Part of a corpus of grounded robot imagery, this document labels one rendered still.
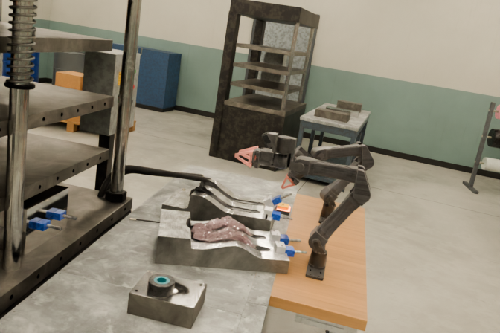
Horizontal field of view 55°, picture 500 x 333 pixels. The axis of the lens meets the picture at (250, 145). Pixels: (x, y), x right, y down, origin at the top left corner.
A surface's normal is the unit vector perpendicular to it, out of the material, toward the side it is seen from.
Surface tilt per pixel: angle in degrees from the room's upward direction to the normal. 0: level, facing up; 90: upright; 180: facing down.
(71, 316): 0
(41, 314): 0
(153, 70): 90
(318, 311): 90
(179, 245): 90
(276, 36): 90
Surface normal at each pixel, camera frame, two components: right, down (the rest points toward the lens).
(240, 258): 0.13, 0.25
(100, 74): -0.17, 0.20
